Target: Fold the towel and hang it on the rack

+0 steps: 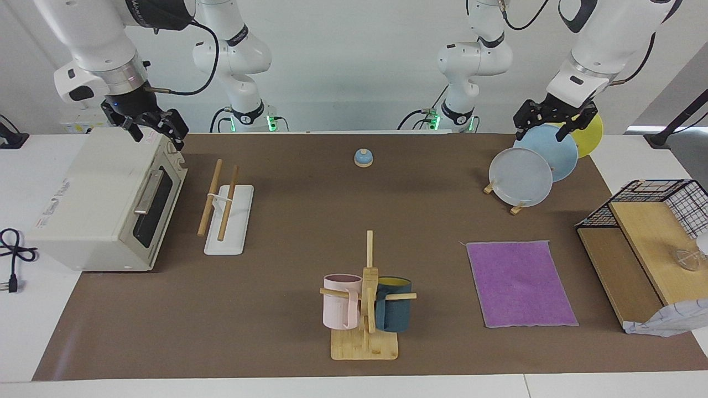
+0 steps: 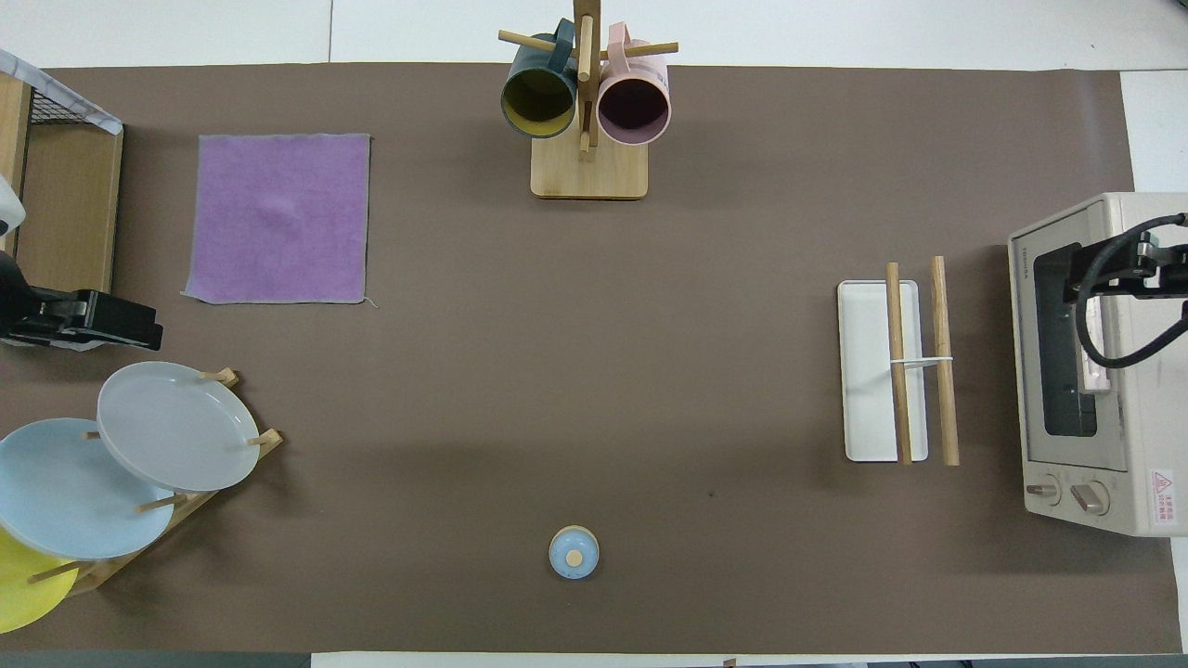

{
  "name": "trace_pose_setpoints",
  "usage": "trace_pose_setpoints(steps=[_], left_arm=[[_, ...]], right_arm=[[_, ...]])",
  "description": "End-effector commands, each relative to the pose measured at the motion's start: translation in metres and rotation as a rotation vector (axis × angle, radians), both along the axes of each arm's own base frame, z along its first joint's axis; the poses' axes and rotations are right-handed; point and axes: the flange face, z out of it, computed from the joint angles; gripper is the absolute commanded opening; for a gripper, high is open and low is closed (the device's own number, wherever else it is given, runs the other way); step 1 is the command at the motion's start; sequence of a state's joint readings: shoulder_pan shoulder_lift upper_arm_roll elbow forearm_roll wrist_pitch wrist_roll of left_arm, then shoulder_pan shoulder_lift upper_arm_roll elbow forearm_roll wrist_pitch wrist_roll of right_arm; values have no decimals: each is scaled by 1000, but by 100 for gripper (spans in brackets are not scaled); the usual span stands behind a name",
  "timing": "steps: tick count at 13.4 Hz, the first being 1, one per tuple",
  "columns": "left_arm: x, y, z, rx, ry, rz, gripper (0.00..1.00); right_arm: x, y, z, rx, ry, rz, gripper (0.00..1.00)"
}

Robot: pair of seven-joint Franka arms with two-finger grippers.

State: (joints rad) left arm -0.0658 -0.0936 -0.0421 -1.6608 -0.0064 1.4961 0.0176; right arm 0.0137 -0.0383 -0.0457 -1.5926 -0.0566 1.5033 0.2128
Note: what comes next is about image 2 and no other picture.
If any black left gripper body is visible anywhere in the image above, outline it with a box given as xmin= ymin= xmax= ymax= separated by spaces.
xmin=0 ymin=250 xmax=92 ymax=344

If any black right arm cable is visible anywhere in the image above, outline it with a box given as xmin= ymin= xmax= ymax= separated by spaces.
xmin=1075 ymin=212 xmax=1188 ymax=370

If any white rack with wooden rods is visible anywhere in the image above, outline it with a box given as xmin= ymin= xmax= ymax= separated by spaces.
xmin=837 ymin=256 xmax=961 ymax=467

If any brown table mat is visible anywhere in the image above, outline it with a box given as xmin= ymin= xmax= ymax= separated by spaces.
xmin=0 ymin=63 xmax=1182 ymax=655

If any light blue plate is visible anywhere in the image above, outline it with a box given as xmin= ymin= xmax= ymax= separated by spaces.
xmin=0 ymin=418 xmax=175 ymax=561

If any wooden mug tree stand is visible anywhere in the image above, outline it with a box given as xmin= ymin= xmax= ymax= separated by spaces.
xmin=498 ymin=0 xmax=679 ymax=200

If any dark teal mug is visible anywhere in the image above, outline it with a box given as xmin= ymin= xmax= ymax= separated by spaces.
xmin=501 ymin=19 xmax=580 ymax=140

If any grey plate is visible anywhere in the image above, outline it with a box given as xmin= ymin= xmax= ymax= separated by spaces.
xmin=97 ymin=361 xmax=262 ymax=494

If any beige toaster oven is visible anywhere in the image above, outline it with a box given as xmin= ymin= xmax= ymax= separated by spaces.
xmin=1008 ymin=192 xmax=1188 ymax=538

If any yellow plate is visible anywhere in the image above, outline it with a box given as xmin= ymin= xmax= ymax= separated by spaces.
xmin=0 ymin=527 xmax=81 ymax=635

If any wooden shelf with wire basket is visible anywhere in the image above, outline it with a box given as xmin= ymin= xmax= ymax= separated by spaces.
xmin=0 ymin=48 xmax=124 ymax=296

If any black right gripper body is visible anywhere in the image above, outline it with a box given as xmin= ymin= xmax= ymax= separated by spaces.
xmin=1134 ymin=230 xmax=1188 ymax=302

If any wooden plate rack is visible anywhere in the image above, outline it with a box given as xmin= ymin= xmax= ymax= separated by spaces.
xmin=28 ymin=368 xmax=284 ymax=597

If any purple and grey towel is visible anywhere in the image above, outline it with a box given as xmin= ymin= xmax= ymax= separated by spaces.
xmin=182 ymin=133 xmax=378 ymax=308

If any pink mug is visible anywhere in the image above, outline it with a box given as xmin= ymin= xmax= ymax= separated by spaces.
xmin=597 ymin=23 xmax=671 ymax=147

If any blue bell with wooden knob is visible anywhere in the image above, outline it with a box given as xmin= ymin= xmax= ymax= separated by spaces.
xmin=549 ymin=525 xmax=600 ymax=581

